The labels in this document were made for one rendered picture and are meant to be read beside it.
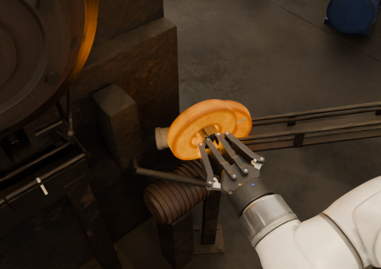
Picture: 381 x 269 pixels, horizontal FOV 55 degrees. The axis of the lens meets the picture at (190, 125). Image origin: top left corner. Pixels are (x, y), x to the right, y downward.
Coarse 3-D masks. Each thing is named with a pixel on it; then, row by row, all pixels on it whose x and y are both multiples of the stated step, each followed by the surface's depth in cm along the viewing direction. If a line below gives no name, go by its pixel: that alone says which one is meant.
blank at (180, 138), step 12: (192, 108) 71; (204, 108) 71; (216, 108) 71; (228, 108) 74; (180, 120) 71; (192, 120) 70; (204, 120) 72; (216, 120) 74; (228, 120) 76; (168, 132) 74; (180, 132) 71; (192, 132) 73; (168, 144) 76; (180, 144) 74; (192, 144) 76; (216, 144) 81; (180, 156) 77; (192, 156) 80
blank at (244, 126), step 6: (228, 102) 89; (234, 102) 90; (234, 108) 88; (240, 108) 89; (246, 108) 92; (240, 114) 89; (246, 114) 90; (240, 120) 91; (246, 120) 91; (240, 126) 93; (246, 126) 93; (234, 132) 95; (240, 132) 95; (246, 132) 95
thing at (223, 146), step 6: (222, 138) 73; (222, 144) 72; (222, 150) 73; (228, 150) 71; (228, 156) 71; (234, 156) 70; (228, 162) 72; (234, 162) 70; (240, 162) 68; (240, 168) 67; (246, 168) 67; (246, 174) 67
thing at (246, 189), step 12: (252, 168) 68; (228, 180) 67; (240, 180) 67; (252, 180) 64; (264, 180) 66; (228, 192) 65; (240, 192) 63; (252, 192) 62; (264, 192) 62; (240, 204) 63
